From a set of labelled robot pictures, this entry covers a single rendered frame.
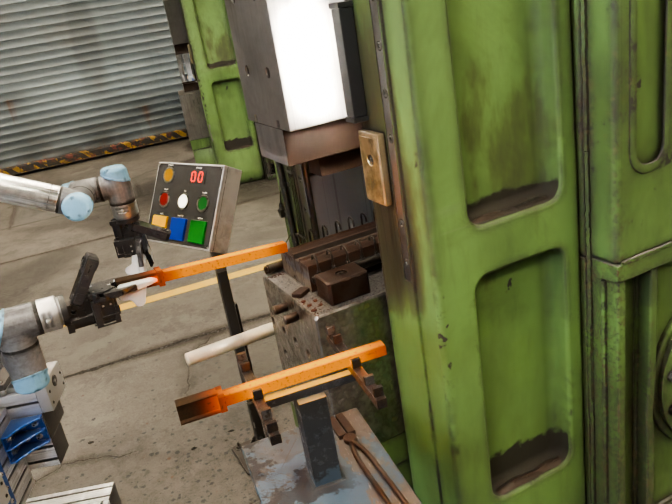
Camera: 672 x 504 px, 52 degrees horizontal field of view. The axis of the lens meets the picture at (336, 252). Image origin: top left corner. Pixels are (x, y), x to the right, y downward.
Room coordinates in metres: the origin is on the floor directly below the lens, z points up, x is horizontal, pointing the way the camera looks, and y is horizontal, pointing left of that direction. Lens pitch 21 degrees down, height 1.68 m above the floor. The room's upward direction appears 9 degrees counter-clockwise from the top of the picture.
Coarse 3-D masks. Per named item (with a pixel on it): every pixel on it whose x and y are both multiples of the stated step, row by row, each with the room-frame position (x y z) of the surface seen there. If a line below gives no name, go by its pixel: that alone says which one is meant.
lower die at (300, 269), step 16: (368, 224) 1.98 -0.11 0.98; (320, 240) 1.91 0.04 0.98; (336, 240) 1.84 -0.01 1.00; (352, 240) 1.82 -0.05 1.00; (288, 256) 1.82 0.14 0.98; (304, 256) 1.75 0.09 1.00; (320, 256) 1.75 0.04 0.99; (336, 256) 1.73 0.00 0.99; (352, 256) 1.75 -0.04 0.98; (368, 256) 1.77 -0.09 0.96; (288, 272) 1.85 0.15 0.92; (304, 272) 1.72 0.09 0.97
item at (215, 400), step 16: (352, 352) 1.25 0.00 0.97; (368, 352) 1.24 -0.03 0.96; (384, 352) 1.25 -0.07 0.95; (304, 368) 1.21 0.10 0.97; (320, 368) 1.21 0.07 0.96; (336, 368) 1.22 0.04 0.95; (240, 384) 1.19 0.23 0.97; (256, 384) 1.18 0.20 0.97; (272, 384) 1.18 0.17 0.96; (288, 384) 1.19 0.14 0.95; (176, 400) 1.16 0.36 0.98; (192, 400) 1.15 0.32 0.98; (208, 400) 1.16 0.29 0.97; (224, 400) 1.15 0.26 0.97; (240, 400) 1.17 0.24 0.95; (192, 416) 1.15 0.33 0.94; (208, 416) 1.15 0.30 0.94
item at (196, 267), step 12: (240, 252) 1.54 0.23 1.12; (252, 252) 1.54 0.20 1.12; (264, 252) 1.55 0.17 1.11; (276, 252) 1.56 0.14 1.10; (192, 264) 1.49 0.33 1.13; (204, 264) 1.49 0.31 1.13; (216, 264) 1.50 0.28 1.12; (228, 264) 1.51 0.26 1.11; (132, 276) 1.44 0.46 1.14; (144, 276) 1.43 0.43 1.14; (156, 276) 1.45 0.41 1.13; (168, 276) 1.45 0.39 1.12; (180, 276) 1.46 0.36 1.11
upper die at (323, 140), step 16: (256, 128) 1.87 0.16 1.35; (272, 128) 1.76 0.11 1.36; (320, 128) 1.74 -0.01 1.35; (336, 128) 1.75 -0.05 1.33; (352, 128) 1.77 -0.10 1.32; (272, 144) 1.78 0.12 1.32; (288, 144) 1.70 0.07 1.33; (304, 144) 1.72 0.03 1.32; (320, 144) 1.73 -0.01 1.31; (336, 144) 1.75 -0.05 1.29; (352, 144) 1.77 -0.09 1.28; (288, 160) 1.70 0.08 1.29; (304, 160) 1.71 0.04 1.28
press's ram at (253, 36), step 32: (224, 0) 1.92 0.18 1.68; (256, 0) 1.71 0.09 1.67; (288, 0) 1.67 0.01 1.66; (320, 0) 1.70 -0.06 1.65; (256, 32) 1.74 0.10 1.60; (288, 32) 1.67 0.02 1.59; (320, 32) 1.70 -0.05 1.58; (256, 64) 1.78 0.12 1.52; (288, 64) 1.66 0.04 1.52; (320, 64) 1.69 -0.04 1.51; (256, 96) 1.83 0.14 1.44; (288, 96) 1.66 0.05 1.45; (320, 96) 1.69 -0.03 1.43; (288, 128) 1.65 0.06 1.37
